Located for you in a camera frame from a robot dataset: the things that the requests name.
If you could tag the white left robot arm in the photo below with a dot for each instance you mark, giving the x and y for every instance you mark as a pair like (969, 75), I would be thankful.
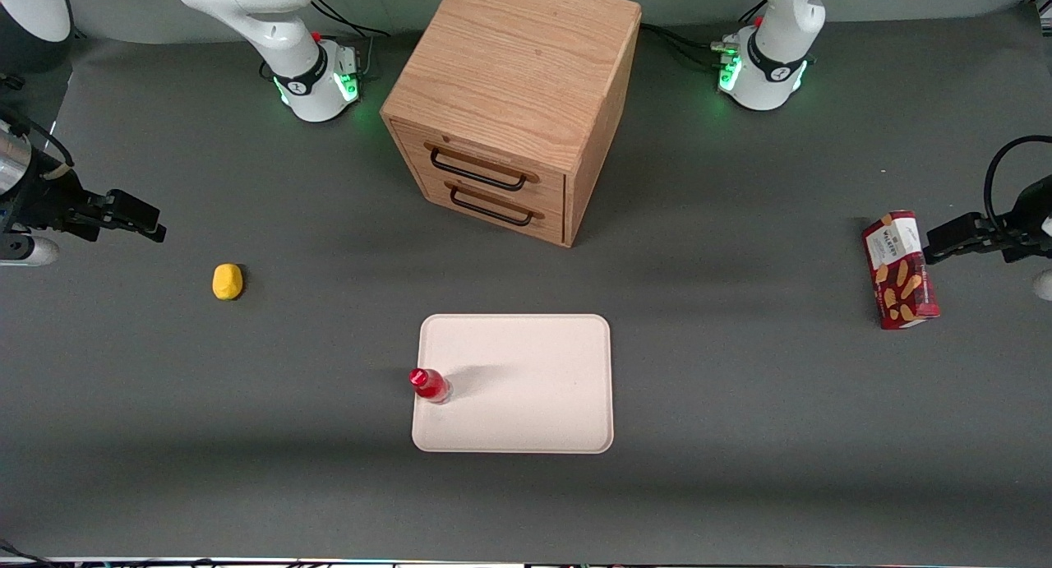
(777, 58)

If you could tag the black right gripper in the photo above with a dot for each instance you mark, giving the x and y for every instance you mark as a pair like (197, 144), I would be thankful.
(43, 196)

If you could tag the wooden drawer front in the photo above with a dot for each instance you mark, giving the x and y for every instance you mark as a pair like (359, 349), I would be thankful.
(534, 223)
(493, 155)

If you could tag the red coke bottle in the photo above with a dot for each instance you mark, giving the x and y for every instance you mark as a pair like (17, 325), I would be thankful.
(429, 385)

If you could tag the cream plastic tray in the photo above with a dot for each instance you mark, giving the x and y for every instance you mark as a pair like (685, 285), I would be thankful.
(526, 387)

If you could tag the yellow lemon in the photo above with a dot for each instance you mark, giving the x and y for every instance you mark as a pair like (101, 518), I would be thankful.
(228, 282)

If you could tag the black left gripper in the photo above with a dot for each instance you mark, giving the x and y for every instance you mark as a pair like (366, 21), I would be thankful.
(1026, 217)

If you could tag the wooden drawer cabinet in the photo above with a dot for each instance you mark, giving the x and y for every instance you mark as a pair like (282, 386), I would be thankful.
(518, 58)

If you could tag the aluminium frame rail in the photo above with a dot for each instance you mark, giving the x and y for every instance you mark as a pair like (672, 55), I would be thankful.
(1044, 16)

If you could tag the red shortbread cookie box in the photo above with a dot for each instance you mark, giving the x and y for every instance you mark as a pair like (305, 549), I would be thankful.
(902, 272)

